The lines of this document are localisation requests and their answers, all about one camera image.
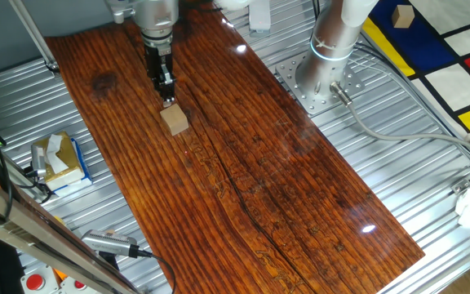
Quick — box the metal tripod pole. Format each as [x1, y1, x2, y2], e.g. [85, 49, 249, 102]
[8, 0, 61, 77]

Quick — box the light wooden block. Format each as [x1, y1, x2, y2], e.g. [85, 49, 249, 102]
[391, 4, 416, 29]
[160, 103, 190, 137]

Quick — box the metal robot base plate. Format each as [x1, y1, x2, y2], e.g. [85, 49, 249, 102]
[275, 51, 366, 115]

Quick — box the silver camera device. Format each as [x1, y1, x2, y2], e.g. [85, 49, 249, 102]
[29, 143, 48, 179]

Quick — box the gold and blue tissue box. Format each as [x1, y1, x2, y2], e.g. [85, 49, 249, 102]
[30, 130, 94, 198]

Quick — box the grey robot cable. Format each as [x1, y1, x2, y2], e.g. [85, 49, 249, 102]
[329, 81, 470, 163]

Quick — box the silver depth camera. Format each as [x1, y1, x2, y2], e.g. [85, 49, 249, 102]
[80, 229, 140, 259]

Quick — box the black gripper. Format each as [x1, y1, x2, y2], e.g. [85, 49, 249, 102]
[144, 40, 176, 108]

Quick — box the wood grain board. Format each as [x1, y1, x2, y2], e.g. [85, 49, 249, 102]
[43, 0, 426, 294]

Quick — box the metal frame beam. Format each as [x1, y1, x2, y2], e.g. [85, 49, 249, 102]
[0, 167, 138, 294]

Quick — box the metal corner bracket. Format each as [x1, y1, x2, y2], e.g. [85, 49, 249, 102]
[450, 177, 470, 196]

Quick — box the black device cable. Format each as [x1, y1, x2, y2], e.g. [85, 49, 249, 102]
[14, 167, 55, 205]

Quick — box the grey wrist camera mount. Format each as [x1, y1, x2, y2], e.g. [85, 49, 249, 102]
[104, 0, 137, 25]

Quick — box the colourful checked mat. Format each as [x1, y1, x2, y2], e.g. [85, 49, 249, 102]
[361, 0, 470, 136]

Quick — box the black camera cable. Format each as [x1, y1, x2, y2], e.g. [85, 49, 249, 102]
[135, 247, 178, 294]

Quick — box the grey box red button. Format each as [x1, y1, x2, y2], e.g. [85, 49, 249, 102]
[57, 277, 89, 294]
[20, 265, 59, 294]

